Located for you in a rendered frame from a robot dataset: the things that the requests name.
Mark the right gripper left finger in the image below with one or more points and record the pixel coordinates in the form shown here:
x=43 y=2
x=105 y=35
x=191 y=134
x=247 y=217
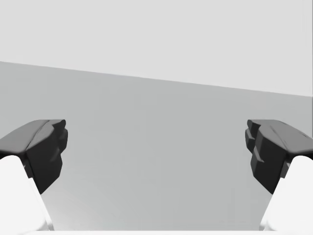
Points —
x=36 y=156

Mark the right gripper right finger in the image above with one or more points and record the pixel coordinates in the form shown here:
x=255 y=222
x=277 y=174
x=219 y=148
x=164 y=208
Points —
x=274 y=156

